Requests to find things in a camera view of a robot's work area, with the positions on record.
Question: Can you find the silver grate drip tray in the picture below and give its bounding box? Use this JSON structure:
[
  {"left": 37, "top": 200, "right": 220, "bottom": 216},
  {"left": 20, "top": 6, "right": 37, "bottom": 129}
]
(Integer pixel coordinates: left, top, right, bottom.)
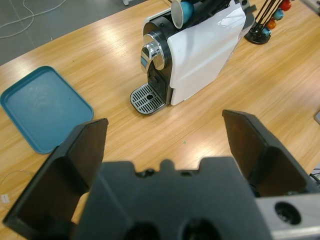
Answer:
[{"left": 129, "top": 83, "right": 167, "bottom": 117}]

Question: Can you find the white capsule coffee machine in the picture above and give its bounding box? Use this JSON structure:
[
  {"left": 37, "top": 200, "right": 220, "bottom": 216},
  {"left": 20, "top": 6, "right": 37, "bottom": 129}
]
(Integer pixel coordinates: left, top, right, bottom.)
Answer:
[{"left": 138, "top": 0, "right": 248, "bottom": 106}]

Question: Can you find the black capsule holder stand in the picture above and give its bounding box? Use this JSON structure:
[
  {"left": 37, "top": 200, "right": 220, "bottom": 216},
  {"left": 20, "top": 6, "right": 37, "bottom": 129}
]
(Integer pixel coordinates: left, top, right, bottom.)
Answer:
[{"left": 244, "top": 0, "right": 285, "bottom": 45}]

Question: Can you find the orange coffee capsule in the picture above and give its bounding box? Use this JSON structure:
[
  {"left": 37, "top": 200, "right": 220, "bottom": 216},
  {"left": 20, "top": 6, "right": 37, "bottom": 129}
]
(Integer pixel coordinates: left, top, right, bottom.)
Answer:
[{"left": 265, "top": 18, "right": 278, "bottom": 30}]

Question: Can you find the blue plastic tray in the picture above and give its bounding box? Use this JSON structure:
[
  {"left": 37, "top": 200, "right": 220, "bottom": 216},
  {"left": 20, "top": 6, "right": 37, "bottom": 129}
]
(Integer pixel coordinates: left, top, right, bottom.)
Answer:
[{"left": 0, "top": 65, "right": 95, "bottom": 155}]

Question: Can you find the white floor cable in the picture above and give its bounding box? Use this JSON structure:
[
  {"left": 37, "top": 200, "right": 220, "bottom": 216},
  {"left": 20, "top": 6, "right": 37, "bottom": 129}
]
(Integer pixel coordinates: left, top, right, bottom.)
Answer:
[{"left": 0, "top": 0, "right": 67, "bottom": 40}]

